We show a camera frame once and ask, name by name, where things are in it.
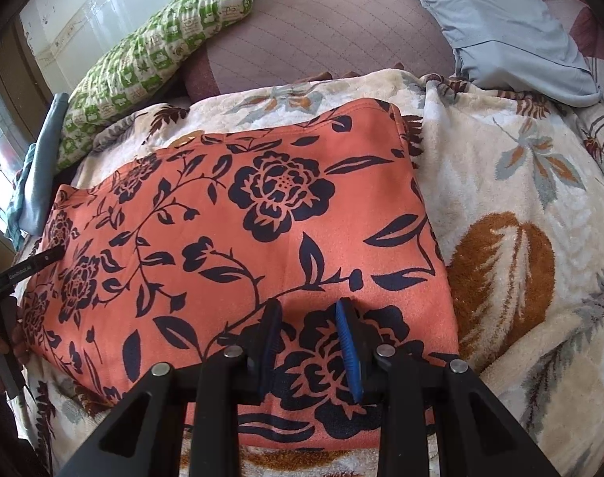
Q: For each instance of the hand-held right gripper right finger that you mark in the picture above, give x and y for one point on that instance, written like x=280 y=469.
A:
x=349 y=353

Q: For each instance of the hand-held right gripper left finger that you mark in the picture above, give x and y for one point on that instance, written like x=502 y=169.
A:
x=269 y=353

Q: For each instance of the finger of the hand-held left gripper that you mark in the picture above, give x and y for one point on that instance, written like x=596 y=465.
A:
x=51 y=256

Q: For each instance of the orange floral garment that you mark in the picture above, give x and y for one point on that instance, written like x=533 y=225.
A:
x=282 y=238

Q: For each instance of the person's left hand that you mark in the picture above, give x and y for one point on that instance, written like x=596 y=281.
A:
x=17 y=345

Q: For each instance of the teal striped cloth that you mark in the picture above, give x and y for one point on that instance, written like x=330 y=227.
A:
x=19 y=194

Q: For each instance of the light blue folded cloth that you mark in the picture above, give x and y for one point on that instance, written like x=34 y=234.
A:
x=43 y=169

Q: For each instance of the leaf print blanket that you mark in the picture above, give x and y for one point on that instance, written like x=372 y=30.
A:
x=530 y=308

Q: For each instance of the green checked pillow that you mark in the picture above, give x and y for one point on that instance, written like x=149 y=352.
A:
x=147 y=64

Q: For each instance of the grey-blue pillow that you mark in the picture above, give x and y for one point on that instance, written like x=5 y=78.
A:
x=505 y=25

